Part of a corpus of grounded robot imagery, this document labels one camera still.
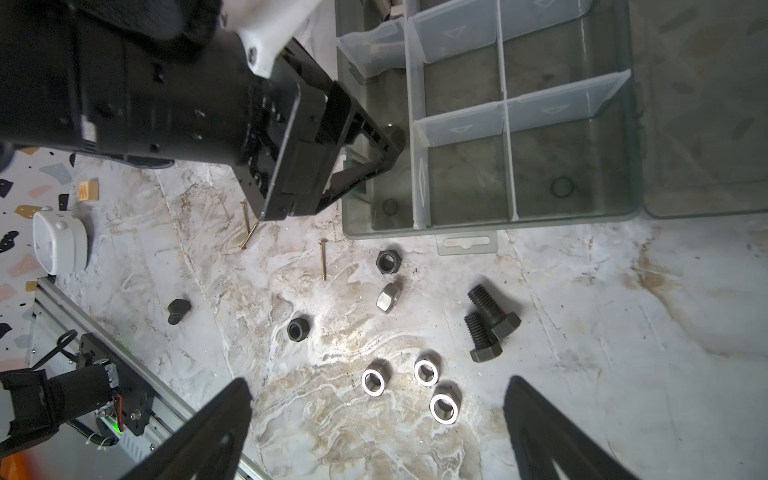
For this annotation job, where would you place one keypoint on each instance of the shiny silver nut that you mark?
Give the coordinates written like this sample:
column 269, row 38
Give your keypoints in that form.
column 374, row 381
column 426, row 371
column 444, row 408

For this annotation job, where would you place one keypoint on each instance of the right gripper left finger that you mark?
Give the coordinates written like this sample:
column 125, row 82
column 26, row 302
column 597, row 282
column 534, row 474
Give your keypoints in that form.
column 207, row 446

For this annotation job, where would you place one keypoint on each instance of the clear plastic organizer box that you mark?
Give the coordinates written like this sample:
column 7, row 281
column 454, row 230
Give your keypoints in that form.
column 529, row 113

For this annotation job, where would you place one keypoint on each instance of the black hex nut centre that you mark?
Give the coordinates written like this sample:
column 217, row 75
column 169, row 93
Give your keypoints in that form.
column 298, row 329

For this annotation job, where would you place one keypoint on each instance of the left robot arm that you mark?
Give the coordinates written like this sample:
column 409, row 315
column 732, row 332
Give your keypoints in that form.
column 149, row 83

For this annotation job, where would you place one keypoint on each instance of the black hex nut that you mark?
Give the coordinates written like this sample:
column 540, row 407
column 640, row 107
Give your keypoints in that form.
column 388, row 262
column 298, row 329

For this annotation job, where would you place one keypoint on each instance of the silver hex nut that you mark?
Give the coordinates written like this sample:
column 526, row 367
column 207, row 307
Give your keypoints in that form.
column 388, row 297

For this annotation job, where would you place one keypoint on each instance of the brass wood screw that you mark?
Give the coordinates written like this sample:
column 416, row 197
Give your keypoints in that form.
column 322, row 244
column 251, row 231
column 245, row 209

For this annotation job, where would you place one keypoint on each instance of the black hex bolt pair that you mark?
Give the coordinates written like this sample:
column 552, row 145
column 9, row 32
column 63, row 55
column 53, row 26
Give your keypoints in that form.
column 486, row 347
column 501, row 323

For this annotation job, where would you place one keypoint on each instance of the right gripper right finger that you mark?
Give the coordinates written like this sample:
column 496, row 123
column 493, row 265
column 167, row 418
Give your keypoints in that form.
column 547, row 444

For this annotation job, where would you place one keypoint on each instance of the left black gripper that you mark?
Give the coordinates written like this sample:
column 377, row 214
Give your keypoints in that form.
column 308, row 140

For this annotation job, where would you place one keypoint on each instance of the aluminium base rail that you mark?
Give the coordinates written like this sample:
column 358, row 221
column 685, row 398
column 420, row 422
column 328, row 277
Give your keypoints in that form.
column 145, row 413

